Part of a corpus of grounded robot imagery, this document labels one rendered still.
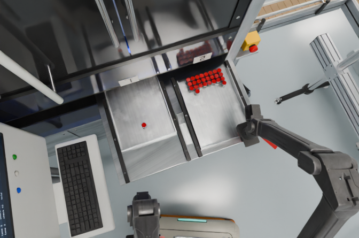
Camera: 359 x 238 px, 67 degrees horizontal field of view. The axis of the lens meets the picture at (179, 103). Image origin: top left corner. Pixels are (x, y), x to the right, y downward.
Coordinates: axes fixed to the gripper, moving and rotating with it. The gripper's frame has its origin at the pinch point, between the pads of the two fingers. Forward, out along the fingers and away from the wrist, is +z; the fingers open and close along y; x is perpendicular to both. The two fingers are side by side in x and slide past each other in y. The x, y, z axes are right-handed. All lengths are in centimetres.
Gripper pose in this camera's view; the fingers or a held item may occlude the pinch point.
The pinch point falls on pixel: (242, 137)
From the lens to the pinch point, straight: 129.1
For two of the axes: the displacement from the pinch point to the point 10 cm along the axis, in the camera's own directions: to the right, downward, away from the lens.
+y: -3.3, -9.1, 2.6
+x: -9.4, 3.1, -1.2
